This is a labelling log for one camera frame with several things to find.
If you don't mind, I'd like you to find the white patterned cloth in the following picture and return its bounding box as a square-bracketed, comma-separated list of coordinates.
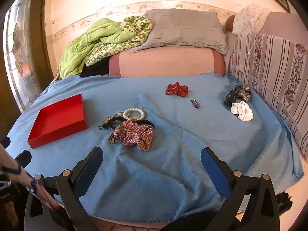
[232, 4, 271, 35]

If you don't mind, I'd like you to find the red jewelry tray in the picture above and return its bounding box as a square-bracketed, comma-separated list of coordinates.
[28, 94, 87, 149]

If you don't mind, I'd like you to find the blue bed blanket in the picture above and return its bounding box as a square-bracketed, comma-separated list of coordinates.
[7, 74, 304, 223]

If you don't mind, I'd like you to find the black grey scrunchie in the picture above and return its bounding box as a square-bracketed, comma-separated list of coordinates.
[224, 85, 252, 107]

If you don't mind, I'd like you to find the white patterned scrunchie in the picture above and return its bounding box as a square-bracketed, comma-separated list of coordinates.
[230, 101, 254, 121]

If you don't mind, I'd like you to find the pink bolster cushion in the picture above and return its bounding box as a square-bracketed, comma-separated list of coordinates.
[109, 46, 226, 78]

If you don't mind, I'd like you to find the small purple hair clip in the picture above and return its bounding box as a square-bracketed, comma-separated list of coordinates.
[191, 99, 200, 109]

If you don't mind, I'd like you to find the stained glass door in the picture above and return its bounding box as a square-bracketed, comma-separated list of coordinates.
[3, 0, 41, 113]

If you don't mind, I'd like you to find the green quilted comforter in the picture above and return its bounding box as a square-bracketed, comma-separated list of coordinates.
[58, 16, 153, 79]

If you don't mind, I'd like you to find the red dotted scrunchie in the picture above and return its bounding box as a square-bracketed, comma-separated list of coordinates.
[165, 82, 189, 98]

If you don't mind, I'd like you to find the pink pearl bracelet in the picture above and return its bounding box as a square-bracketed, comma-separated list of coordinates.
[121, 107, 146, 122]

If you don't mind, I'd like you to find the striped floral sofa cover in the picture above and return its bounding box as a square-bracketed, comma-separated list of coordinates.
[229, 12, 307, 158]

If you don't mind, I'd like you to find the grey pillow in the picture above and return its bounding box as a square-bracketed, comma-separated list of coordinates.
[132, 9, 228, 55]

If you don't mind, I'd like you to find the black folded cloth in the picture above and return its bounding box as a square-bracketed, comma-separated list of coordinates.
[79, 57, 110, 78]

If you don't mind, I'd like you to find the white bead bracelet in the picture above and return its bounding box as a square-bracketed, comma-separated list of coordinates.
[103, 110, 126, 123]

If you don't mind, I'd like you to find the red plaid scrunchie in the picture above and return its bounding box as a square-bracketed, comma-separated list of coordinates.
[109, 121, 154, 151]

